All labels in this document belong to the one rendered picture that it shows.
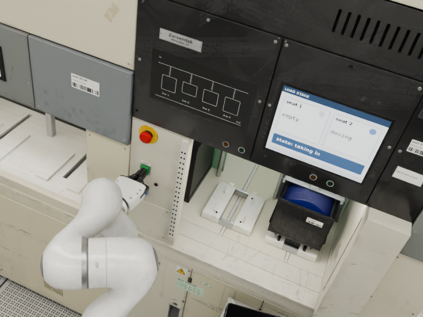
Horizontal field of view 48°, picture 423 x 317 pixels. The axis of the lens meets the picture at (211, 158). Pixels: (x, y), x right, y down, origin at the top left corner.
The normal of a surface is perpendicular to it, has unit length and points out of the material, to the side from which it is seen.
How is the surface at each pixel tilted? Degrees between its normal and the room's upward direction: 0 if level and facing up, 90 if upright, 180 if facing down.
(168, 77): 90
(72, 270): 49
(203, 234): 0
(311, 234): 90
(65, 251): 12
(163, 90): 90
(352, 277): 90
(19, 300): 0
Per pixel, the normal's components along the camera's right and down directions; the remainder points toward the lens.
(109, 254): 0.21, -0.47
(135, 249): 0.29, -0.64
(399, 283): -0.37, 0.56
